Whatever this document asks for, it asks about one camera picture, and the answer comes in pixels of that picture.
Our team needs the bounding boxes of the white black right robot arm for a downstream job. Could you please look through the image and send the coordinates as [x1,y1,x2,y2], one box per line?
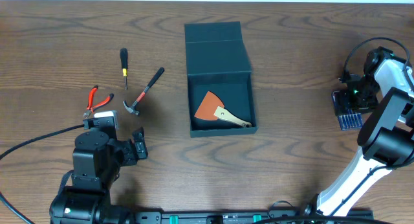
[307,47,413,216]

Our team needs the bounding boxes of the dark green open box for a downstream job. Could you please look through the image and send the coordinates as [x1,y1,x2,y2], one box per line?
[184,21,257,138]

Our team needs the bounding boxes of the black yellow screwdriver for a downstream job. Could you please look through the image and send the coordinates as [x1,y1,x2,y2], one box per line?
[120,48,128,90]

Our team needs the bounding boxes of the blue precision screwdriver set case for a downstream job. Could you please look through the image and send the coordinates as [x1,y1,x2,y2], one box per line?
[332,91,364,131]

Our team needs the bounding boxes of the red handled pliers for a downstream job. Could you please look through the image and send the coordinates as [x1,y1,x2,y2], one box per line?
[83,85,114,119]

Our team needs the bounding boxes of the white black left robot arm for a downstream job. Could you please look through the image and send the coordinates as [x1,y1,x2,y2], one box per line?
[49,128,148,224]

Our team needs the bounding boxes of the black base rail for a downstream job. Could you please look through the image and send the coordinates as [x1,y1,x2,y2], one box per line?
[129,209,375,224]

